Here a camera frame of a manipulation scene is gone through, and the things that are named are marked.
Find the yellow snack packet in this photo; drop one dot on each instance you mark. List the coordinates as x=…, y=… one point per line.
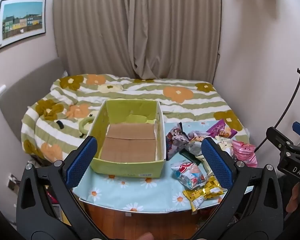
x=202, y=196

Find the white snack packet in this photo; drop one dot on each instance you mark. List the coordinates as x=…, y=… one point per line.
x=224, y=143

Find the person's right hand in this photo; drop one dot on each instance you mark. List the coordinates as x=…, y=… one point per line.
x=295, y=197

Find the blue daisy tablecloth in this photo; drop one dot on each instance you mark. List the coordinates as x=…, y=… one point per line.
x=130, y=192

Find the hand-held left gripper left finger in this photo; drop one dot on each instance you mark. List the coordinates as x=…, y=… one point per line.
x=82, y=160

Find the dark green snack packet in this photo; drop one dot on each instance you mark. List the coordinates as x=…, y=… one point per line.
x=190, y=156

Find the silver cartoon snack packet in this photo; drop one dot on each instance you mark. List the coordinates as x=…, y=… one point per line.
x=190, y=175

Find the grey headboard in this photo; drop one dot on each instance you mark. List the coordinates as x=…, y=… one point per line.
x=27, y=85

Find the pink snack packet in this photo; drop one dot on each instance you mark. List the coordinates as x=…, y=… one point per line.
x=245, y=153

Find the cream snack packet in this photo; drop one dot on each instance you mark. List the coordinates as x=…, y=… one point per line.
x=204, y=166

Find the purple snack packet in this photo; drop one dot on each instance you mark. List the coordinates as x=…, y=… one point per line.
x=221, y=128

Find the wall outlet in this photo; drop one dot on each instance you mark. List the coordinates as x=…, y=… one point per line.
x=13, y=181

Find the floral striped blanket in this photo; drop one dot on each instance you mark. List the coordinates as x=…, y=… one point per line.
x=145, y=92

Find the framed wall picture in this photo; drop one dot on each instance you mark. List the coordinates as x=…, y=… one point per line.
x=21, y=21

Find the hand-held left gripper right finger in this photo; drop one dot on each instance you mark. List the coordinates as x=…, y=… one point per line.
x=216, y=165

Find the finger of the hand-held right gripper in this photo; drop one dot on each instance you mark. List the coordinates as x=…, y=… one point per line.
x=281, y=140

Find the white wall switch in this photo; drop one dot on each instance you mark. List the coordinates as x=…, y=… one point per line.
x=1, y=90

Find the dark cartoon snack packet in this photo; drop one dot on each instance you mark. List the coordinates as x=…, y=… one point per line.
x=176, y=140

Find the green cardboard box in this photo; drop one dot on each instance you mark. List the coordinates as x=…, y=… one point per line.
x=130, y=147

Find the pale cartoon snack packet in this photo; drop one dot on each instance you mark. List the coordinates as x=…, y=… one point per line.
x=198, y=136

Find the round wooden table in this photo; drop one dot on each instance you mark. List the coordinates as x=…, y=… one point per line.
x=140, y=226

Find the beige curtain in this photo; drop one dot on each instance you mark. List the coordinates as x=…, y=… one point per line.
x=140, y=30

